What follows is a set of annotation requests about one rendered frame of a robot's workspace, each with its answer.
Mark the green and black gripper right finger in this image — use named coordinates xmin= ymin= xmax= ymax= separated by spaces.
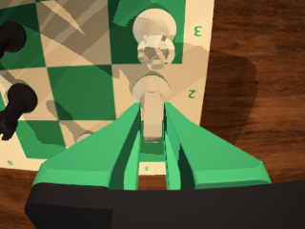
xmin=163 ymin=102 xmax=271 ymax=190

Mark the black pawn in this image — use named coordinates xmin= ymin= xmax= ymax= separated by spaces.
xmin=0 ymin=20 xmax=27 ymax=59

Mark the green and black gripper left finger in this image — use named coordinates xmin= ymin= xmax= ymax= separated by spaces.
xmin=32 ymin=102 xmax=141 ymax=190

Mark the green and cream chessboard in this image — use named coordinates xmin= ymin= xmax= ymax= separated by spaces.
xmin=0 ymin=0 xmax=214 ymax=171

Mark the white pawn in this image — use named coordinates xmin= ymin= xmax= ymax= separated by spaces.
xmin=76 ymin=133 xmax=91 ymax=142

